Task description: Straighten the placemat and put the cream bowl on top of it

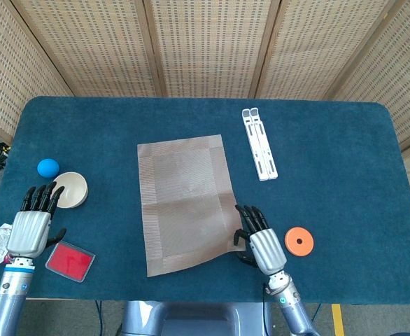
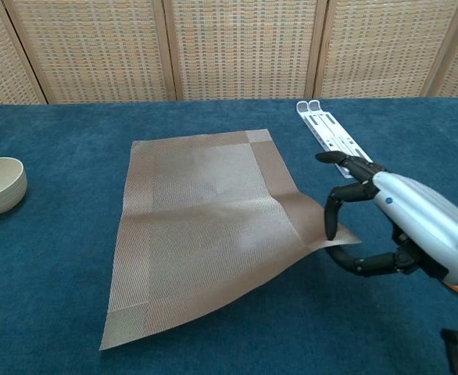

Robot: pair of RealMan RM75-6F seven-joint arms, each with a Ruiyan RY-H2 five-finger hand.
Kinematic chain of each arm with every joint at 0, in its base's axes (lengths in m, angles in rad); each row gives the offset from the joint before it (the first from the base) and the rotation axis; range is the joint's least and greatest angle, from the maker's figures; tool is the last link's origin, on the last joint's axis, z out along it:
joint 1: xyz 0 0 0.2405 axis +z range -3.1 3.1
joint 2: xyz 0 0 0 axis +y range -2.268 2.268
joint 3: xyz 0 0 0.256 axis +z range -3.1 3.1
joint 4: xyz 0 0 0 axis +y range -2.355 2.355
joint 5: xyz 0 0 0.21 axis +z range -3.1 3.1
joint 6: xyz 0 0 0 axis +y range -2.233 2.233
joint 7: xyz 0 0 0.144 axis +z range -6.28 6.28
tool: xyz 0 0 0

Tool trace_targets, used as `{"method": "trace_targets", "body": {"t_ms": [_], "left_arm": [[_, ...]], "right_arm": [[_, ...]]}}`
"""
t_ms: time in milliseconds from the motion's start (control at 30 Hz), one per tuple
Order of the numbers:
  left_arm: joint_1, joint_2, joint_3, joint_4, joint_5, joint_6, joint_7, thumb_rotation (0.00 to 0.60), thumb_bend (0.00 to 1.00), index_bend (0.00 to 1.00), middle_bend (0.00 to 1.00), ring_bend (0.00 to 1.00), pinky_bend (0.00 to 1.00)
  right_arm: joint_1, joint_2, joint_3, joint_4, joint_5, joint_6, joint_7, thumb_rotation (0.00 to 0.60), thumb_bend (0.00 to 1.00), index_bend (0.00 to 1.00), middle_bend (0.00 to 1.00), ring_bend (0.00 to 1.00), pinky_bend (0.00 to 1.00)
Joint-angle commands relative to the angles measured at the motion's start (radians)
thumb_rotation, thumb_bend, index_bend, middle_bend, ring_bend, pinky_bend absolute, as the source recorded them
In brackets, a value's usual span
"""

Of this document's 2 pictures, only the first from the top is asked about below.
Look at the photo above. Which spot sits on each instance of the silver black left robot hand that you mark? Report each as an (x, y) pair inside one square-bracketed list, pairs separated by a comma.
[(30, 232)]

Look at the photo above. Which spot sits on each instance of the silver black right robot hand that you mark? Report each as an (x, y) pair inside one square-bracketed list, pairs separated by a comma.
[(268, 250)]

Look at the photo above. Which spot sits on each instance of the cream white bowl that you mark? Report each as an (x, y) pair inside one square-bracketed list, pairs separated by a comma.
[(73, 190)]

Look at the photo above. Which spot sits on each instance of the beige woven placemat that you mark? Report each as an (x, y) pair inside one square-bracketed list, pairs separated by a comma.
[(184, 203)]

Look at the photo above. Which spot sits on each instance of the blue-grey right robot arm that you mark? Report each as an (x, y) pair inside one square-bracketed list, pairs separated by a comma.
[(294, 311)]

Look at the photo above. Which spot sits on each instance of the orange disc with hole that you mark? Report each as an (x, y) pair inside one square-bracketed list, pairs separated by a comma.
[(292, 248)]

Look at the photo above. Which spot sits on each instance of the red pad in clear case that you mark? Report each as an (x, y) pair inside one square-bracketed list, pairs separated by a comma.
[(70, 262)]

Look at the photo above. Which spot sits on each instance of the blue ball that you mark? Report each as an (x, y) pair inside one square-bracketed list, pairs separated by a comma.
[(48, 168)]

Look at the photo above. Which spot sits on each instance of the white folding stand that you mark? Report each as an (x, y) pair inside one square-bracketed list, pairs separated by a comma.
[(264, 154)]

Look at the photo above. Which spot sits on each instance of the blue-grey robot torso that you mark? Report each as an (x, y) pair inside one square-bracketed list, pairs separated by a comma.
[(198, 318)]

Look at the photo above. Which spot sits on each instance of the blue carpet table cover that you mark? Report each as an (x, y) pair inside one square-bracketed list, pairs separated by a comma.
[(191, 119)]

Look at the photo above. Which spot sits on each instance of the woven bamboo folding screen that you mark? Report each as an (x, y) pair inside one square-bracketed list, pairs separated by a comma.
[(208, 45)]

